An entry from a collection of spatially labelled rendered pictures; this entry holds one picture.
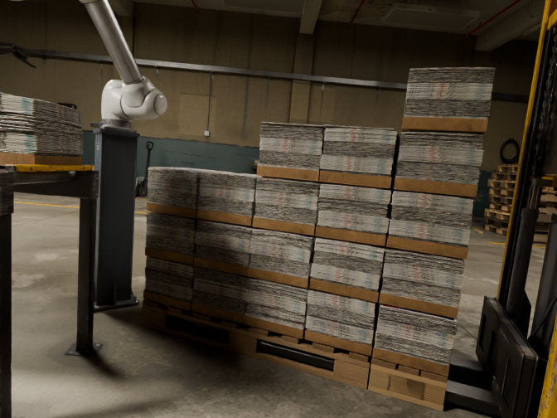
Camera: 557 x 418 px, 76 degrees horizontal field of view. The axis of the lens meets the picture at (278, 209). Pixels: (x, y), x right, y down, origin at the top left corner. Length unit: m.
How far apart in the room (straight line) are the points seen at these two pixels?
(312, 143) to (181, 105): 7.31
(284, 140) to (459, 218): 0.75
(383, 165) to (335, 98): 7.19
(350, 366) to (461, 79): 1.20
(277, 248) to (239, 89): 7.17
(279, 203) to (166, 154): 7.26
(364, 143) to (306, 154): 0.24
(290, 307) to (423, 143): 0.87
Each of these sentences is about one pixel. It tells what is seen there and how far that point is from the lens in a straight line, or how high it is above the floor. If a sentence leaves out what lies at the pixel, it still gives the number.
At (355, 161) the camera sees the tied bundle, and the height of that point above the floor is 0.93.
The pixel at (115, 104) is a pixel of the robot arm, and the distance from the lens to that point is 2.16.
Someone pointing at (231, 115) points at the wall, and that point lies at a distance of 8.47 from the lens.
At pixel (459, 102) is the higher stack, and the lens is 1.48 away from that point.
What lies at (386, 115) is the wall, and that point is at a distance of 8.80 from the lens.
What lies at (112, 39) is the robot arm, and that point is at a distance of 1.98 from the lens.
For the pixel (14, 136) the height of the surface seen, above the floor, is 0.90.
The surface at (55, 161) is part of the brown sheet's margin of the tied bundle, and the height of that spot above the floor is 0.83.
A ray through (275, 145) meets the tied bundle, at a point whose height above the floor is 0.97.
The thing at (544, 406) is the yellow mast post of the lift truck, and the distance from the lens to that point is 1.51.
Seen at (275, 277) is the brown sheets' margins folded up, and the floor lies 0.40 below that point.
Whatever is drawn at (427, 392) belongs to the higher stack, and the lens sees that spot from 1.67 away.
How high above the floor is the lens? 0.88
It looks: 7 degrees down
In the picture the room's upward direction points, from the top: 5 degrees clockwise
